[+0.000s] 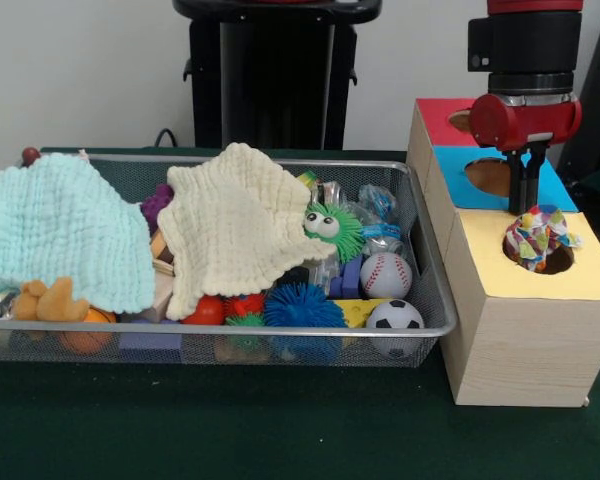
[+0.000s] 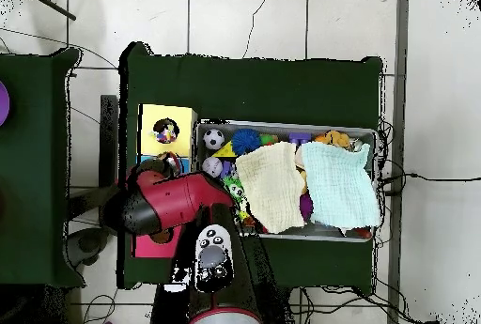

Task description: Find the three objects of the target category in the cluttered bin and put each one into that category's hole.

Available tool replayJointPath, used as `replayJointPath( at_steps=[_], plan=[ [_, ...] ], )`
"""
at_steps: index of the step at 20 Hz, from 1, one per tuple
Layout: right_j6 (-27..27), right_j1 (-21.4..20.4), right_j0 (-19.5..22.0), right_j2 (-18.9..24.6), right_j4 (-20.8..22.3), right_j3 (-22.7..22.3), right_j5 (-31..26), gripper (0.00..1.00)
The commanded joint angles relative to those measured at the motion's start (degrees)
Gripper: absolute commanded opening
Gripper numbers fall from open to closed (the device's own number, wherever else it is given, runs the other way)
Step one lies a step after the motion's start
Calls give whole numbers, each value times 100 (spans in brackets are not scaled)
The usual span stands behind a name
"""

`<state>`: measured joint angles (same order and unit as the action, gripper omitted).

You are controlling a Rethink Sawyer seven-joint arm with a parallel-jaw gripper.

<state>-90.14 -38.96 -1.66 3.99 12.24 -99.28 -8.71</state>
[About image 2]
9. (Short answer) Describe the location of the wooden box with three holes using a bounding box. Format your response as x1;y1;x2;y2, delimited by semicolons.
131;103;199;259

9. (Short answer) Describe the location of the black post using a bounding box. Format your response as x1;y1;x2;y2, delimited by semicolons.
99;94;120;190

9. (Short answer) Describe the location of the orange plush toy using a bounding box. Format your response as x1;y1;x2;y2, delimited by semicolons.
314;130;352;149

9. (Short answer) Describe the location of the small soccer ball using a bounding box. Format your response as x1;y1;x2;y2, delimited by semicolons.
202;128;225;151

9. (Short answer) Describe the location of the colourful patterned cloth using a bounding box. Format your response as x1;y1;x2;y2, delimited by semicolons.
151;118;180;145

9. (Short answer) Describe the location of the light blue waffle cloth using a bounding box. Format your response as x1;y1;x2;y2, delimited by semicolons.
300;140;382;229

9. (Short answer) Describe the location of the purple round disc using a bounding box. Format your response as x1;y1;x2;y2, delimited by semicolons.
0;80;11;128

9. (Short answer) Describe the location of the grey round base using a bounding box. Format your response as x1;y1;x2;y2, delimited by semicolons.
65;225;110;269

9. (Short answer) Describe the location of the dark green table cloth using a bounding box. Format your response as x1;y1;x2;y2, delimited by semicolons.
0;47;85;289
117;40;385;290

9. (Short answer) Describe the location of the dark rod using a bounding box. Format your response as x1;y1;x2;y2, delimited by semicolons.
22;0;77;22

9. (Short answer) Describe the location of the cream waffle cloth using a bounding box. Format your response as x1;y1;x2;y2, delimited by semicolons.
234;140;307;235

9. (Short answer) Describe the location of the shallow metal mesh bin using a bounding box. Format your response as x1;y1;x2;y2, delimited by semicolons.
191;118;380;243

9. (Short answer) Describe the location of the purple rubber toy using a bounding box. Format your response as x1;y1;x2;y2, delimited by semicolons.
299;192;315;222

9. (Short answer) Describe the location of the black floor cable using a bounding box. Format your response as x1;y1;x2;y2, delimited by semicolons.
379;172;481;195

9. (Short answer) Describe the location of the white baseball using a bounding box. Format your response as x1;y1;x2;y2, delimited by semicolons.
201;156;225;178

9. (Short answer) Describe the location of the blue spiky ball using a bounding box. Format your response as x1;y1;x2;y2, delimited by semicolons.
230;128;263;155

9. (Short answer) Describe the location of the green spiky toy with eyes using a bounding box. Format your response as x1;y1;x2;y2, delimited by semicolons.
224;175;247;205

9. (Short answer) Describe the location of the yellow cheese wedge toy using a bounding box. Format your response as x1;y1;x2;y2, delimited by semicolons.
210;141;239;159

